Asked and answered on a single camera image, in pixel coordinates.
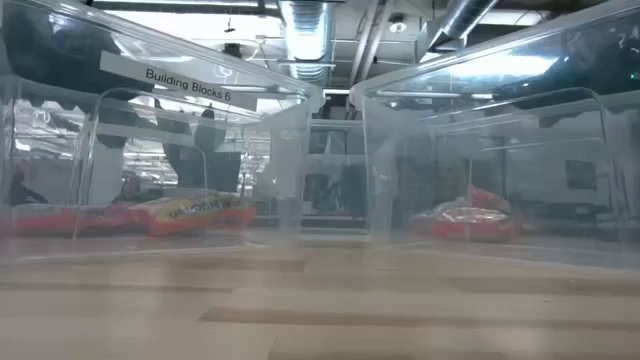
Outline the round ceiling lamp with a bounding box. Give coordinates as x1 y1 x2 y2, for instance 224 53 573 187
387 14 409 35

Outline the silver smooth ventilation duct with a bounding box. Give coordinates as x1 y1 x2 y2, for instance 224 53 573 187
424 0 501 51

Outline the clear labelled plastic bin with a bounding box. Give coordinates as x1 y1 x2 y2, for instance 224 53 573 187
0 0 326 261

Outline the silver ribbed ventilation duct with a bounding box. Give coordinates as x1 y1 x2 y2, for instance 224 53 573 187
277 0 335 86

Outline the orange Maruchan noodle pack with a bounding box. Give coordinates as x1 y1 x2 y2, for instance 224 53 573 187
12 202 151 237
146 193 257 237
408 205 525 243

